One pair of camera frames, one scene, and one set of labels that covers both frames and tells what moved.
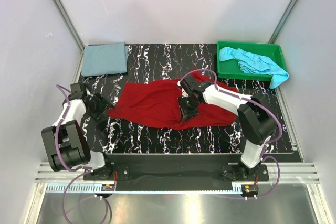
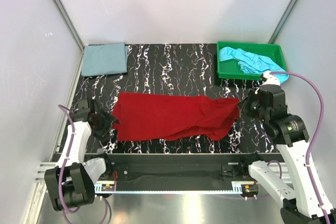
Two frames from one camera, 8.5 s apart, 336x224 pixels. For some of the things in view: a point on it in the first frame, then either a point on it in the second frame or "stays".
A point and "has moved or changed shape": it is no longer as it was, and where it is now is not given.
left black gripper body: [98, 104] -> [102, 126]
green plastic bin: [232, 69] stays
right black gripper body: [188, 106] -> [253, 105]
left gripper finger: [110, 106] -> [113, 122]
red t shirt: [157, 103] has moved or changed shape
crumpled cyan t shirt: [251, 63] stays
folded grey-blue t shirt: [104, 59] stays
